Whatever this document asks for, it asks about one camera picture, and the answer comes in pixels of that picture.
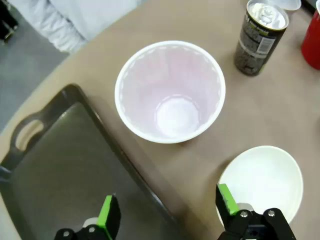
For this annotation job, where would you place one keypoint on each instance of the left gripper black green right finger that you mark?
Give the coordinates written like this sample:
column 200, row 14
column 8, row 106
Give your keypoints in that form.
column 227, row 205

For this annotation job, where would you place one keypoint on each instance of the left gripper black green left finger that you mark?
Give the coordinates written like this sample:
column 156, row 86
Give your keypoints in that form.
column 110, row 217

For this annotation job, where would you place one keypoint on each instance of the white bowl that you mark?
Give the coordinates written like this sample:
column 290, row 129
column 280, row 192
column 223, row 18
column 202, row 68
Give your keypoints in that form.
column 262, row 175
column 290, row 4

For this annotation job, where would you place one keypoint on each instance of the red plastic cup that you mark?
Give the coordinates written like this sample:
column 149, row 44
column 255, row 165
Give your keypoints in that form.
column 170, row 87
column 312, row 42

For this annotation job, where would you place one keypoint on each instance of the black can with green print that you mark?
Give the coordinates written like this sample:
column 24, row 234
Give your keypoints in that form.
column 255, row 45

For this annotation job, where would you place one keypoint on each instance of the person's right forearm white sleeve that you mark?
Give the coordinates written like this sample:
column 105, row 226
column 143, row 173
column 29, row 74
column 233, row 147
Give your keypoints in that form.
column 62, row 30

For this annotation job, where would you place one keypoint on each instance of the brown serving tray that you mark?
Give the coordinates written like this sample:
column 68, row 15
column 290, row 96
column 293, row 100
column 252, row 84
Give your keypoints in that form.
column 62, row 162

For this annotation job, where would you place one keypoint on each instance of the person in white hoodie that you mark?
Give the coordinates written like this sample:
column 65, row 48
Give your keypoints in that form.
column 107, row 12

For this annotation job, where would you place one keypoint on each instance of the black stand base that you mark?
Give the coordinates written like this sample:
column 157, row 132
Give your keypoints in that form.
column 7, row 15

